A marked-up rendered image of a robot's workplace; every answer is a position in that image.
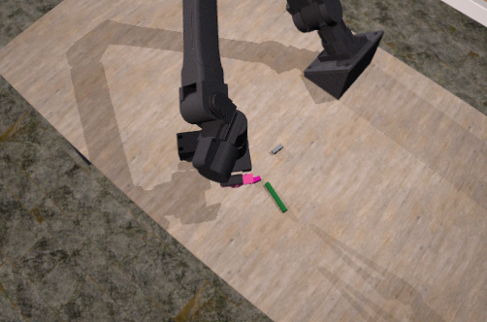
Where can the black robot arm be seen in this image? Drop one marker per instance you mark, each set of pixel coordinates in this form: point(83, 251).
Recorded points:
point(224, 127)

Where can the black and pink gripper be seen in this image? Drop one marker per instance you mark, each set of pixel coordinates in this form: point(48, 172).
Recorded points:
point(243, 163)

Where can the grey rod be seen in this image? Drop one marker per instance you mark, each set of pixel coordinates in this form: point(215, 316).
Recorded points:
point(277, 149)

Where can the green rod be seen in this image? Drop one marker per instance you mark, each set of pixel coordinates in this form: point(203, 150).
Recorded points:
point(275, 196)

